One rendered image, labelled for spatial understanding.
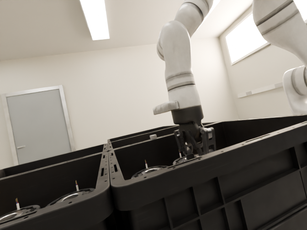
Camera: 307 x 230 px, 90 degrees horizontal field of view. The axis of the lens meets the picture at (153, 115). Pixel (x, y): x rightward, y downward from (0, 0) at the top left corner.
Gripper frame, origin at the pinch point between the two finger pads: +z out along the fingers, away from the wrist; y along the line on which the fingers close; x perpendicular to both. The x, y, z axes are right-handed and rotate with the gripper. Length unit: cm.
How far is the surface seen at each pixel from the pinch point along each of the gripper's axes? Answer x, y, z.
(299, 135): -5.3, -19.1, -6.4
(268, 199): 2.6, -18.1, 0.3
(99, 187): 22.4, -15.4, -7.3
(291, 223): 0.4, -18.7, 4.2
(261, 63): -310, 169, -81
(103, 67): -21, 312, -152
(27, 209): 37.8, 9.4, -0.1
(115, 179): 20.7, -14.4, -7.3
